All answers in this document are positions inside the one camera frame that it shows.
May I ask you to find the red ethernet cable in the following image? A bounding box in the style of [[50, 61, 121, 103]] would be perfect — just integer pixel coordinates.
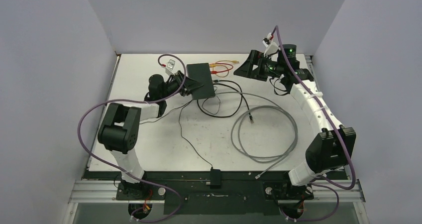
[[211, 63, 235, 78]]

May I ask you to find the black power adapter box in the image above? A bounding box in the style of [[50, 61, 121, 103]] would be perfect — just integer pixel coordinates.
[[207, 168, 221, 189]]

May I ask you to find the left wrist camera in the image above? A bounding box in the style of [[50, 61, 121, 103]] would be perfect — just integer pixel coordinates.
[[165, 59, 176, 76]]

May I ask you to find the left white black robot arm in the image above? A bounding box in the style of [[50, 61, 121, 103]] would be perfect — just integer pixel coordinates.
[[98, 71, 212, 200]]

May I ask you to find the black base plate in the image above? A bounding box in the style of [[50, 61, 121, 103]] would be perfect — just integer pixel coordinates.
[[116, 171, 314, 216]]

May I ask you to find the thin black power cable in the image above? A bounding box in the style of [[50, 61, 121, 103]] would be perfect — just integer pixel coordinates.
[[138, 99, 215, 170]]

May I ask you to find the aluminium rail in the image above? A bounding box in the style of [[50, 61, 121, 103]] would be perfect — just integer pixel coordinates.
[[305, 55, 345, 171], [69, 180, 366, 204], [86, 54, 121, 170]]

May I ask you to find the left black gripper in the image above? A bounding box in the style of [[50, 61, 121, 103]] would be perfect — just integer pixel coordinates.
[[160, 71, 204, 100]]

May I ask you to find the grey ethernet cable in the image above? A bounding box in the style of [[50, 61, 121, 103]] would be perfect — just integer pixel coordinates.
[[211, 91, 299, 180]]

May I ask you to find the aluminium right side rail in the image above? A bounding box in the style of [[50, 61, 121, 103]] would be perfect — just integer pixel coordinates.
[[305, 55, 345, 171]]

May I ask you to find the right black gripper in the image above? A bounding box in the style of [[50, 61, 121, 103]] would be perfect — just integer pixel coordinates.
[[233, 50, 283, 82]]

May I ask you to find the dark grey network switch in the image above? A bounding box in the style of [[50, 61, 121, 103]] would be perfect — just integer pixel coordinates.
[[187, 63, 215, 100]]

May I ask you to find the aluminium left side rail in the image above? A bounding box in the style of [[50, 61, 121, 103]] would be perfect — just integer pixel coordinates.
[[86, 54, 121, 170]]

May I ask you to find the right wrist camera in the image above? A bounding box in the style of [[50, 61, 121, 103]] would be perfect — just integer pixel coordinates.
[[262, 33, 280, 57]]

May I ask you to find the yellow ethernet cable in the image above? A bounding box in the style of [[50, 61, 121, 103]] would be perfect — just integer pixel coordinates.
[[210, 60, 240, 69]]

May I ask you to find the thick black ethernet cable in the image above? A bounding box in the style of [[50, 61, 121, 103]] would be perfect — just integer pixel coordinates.
[[196, 79, 255, 123]]

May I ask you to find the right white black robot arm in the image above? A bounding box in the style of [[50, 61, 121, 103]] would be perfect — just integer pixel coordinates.
[[234, 44, 356, 198]]

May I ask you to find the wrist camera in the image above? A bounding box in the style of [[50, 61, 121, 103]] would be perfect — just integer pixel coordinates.
[[165, 59, 176, 76], [262, 33, 280, 57]]

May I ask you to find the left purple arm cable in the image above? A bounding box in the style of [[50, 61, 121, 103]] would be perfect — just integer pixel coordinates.
[[77, 53, 189, 223]]

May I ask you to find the aluminium front rail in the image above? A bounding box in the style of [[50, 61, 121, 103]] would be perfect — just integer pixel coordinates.
[[69, 180, 366, 204]]

